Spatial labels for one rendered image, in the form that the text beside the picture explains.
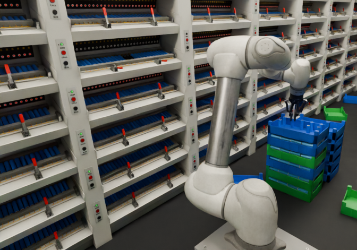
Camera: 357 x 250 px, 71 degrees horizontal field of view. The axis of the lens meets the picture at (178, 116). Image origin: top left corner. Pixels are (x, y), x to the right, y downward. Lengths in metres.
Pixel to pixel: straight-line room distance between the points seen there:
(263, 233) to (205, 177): 0.29
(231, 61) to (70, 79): 0.69
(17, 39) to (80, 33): 0.24
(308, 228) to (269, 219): 0.64
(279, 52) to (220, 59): 0.22
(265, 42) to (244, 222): 0.66
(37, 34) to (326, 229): 1.68
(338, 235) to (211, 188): 0.82
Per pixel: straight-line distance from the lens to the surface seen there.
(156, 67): 1.39
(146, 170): 1.52
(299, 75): 1.53
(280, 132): 1.69
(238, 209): 1.02
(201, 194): 1.09
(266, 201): 1.00
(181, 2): 1.52
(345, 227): 1.72
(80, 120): 1.23
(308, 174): 1.73
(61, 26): 1.18
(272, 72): 1.54
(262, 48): 0.97
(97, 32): 1.23
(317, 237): 1.61
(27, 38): 1.15
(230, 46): 1.05
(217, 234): 1.20
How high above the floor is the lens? 1.06
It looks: 18 degrees down
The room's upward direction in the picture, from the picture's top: 5 degrees counter-clockwise
